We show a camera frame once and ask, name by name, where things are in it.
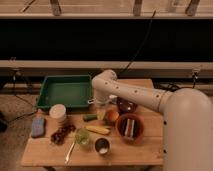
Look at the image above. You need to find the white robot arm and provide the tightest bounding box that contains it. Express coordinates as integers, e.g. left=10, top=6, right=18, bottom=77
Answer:
left=92, top=70, right=213, bottom=171

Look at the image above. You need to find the green translucent plastic cup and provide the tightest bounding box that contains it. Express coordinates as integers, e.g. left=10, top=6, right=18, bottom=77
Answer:
left=75, top=128, right=90, bottom=146

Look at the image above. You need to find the small metal cup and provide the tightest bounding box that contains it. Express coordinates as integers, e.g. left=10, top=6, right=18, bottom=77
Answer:
left=95, top=138, right=110, bottom=155

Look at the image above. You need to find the white plastic cup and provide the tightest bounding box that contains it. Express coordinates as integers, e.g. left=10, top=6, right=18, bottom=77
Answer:
left=49, top=104, right=67, bottom=123

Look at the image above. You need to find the orange fruit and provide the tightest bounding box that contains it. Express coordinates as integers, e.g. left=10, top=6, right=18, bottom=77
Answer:
left=104, top=110, right=119, bottom=124

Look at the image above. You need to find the yellow corn cob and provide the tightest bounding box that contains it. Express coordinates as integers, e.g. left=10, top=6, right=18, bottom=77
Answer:
left=85, top=126, right=110, bottom=135

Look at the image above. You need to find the dark purple bowl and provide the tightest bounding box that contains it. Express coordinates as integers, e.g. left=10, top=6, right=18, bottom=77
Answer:
left=117, top=97, right=138, bottom=113

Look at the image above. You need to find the wooden table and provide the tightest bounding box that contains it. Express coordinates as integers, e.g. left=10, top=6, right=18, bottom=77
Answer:
left=20, top=78, right=168, bottom=167

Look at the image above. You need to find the orange bowl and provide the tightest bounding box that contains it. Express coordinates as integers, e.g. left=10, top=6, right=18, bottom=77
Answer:
left=115, top=113, right=144, bottom=144

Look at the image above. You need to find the green plastic tray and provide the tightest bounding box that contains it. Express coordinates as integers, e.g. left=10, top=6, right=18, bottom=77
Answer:
left=36, top=75, right=92, bottom=110

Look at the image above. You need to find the dark red grape bunch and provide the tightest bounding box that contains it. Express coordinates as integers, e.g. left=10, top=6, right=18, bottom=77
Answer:
left=50, top=124, right=76, bottom=145

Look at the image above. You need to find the metal spoon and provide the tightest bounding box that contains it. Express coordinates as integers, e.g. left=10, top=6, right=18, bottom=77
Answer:
left=65, top=140, right=76, bottom=164

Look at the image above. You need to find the blue sponge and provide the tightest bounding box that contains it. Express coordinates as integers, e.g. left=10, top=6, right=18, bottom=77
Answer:
left=31, top=118, right=45, bottom=138

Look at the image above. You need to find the white handled utensil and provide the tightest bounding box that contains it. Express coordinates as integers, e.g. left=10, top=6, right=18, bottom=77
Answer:
left=87, top=98, right=95, bottom=105

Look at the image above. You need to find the black cable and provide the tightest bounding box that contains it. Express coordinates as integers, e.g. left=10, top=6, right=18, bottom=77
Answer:
left=120, top=10, right=157, bottom=74

